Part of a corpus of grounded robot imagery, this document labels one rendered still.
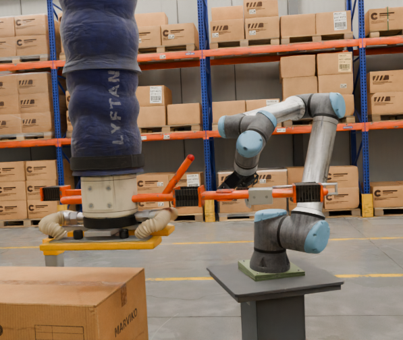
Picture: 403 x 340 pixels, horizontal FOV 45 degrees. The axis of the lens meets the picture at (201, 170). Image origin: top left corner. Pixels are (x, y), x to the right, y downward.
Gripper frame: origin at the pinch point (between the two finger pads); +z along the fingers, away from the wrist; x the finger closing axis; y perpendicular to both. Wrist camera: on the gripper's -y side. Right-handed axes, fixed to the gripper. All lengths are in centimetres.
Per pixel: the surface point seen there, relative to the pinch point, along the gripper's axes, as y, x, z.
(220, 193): -27, -17, -52
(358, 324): 85, -62, 182
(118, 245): -59, -12, -48
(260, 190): -18, -25, -54
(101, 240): -62, -7, -47
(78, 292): -74, -10, -33
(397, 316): 116, -76, 189
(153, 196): -42, -5, -48
